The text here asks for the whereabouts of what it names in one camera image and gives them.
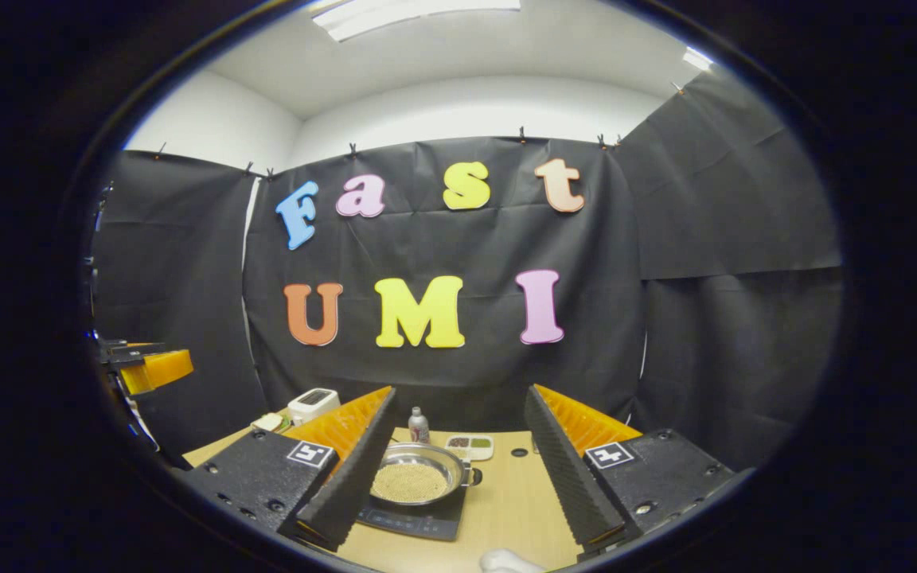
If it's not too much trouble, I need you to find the stainless steel pot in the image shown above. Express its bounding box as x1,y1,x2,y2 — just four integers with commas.
369,442,483,508

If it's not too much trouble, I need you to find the white toaster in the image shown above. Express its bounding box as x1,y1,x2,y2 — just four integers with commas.
287,388,341,424

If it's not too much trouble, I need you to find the pile of soybeans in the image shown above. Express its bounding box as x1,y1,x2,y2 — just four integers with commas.
371,462,449,504

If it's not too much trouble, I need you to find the black induction cooktop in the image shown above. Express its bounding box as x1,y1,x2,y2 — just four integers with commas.
357,477,467,542

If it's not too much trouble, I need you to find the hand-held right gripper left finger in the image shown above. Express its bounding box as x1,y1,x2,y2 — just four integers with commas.
174,386,398,553

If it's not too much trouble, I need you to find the black backdrop cloth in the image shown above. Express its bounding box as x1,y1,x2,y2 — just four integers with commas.
88,72,843,478

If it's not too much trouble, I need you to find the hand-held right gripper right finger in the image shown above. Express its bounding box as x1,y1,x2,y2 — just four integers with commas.
524,384,738,558

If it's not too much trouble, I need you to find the white divided dish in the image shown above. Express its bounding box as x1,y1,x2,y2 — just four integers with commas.
444,434,495,462

